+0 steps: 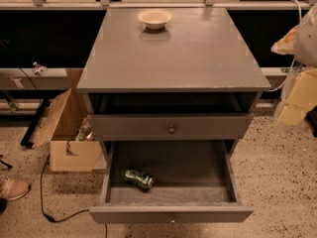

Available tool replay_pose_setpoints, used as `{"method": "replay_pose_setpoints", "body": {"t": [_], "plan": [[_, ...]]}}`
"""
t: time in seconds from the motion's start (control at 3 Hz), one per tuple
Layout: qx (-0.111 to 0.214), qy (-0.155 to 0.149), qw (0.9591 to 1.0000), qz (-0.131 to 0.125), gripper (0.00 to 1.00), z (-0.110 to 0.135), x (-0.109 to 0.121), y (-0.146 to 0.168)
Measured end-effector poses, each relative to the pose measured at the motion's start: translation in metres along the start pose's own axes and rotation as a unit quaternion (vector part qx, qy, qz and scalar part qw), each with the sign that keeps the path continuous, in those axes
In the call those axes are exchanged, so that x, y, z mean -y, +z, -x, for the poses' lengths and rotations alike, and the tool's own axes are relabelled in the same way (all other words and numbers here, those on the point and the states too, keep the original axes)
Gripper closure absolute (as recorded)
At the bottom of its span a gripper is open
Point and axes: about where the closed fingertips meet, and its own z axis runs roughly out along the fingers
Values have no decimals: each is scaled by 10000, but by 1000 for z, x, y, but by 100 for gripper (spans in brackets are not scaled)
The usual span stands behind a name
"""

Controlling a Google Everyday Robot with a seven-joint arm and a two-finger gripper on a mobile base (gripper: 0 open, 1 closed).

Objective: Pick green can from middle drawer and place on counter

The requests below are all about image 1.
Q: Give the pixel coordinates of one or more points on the cans inside cardboard box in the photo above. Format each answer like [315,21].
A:
[85,134]

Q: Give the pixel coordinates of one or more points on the cardboard box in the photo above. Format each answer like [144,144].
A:
[59,129]

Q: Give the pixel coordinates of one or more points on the green soda can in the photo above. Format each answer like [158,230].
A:
[141,179]

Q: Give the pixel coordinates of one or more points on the tan sneaker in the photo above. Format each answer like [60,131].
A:
[11,189]

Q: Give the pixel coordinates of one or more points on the white bowl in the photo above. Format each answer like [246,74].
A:
[154,19]

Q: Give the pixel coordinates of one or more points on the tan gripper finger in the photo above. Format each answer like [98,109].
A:
[298,97]
[285,46]

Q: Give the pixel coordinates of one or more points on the grey drawer cabinet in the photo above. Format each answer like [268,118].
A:
[197,64]

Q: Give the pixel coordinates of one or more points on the closed grey top drawer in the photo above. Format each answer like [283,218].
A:
[167,127]

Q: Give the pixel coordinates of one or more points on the open grey middle drawer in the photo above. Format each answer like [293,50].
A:
[193,182]

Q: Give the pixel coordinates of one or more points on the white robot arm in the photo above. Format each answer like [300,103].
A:
[305,45]

